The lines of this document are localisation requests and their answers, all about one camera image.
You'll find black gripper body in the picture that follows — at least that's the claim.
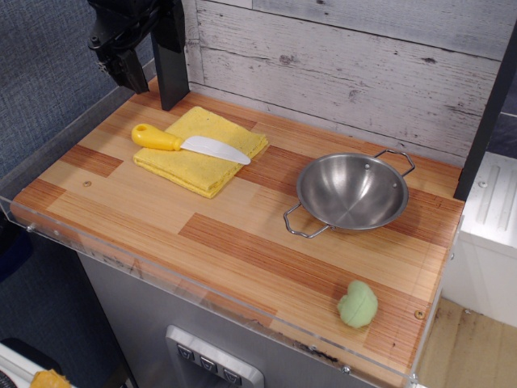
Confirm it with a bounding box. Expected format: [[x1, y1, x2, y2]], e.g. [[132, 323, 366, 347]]
[[88, 1, 159, 61]]

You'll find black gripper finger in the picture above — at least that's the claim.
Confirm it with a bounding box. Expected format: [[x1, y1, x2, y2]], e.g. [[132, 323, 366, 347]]
[[105, 49, 149, 94], [155, 7, 186, 53]]

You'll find green plush broccoli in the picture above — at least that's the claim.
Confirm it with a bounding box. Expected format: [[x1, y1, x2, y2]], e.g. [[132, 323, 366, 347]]
[[337, 280, 378, 328]]

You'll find yellow folded cloth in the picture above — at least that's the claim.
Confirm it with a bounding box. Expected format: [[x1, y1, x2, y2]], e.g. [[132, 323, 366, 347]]
[[133, 107, 268, 198]]

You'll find silver toy fridge cabinet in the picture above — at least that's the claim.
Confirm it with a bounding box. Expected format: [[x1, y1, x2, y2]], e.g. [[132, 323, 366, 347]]
[[80, 254, 409, 387]]

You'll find silver dispenser panel with buttons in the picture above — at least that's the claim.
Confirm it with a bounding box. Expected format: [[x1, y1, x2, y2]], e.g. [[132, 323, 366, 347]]
[[166, 325, 265, 387]]

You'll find yellow object bottom left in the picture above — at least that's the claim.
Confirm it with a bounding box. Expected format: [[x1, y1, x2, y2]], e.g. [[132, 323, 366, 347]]
[[30, 369, 72, 388]]

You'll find black vertical post left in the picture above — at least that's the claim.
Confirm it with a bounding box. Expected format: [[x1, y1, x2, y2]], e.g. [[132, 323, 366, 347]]
[[151, 1, 190, 111]]

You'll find black vertical post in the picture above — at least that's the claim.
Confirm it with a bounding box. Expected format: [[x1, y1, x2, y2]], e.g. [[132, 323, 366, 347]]
[[151, 1, 190, 111], [453, 25, 516, 201]]

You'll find yellow handled white toy knife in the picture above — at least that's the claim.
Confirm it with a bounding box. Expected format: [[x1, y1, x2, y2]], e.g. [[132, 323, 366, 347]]
[[131, 124, 251, 165]]

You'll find metal bowl with handles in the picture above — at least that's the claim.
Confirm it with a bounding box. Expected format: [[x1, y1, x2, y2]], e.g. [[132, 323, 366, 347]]
[[284, 149, 415, 238]]

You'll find black vertical post right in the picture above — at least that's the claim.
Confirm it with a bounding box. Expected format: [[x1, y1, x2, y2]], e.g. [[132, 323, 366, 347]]
[[453, 25, 516, 201]]

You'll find white aluminium rail block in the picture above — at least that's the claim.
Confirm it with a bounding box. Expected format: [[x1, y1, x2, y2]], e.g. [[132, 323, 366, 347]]
[[442, 152, 516, 327]]

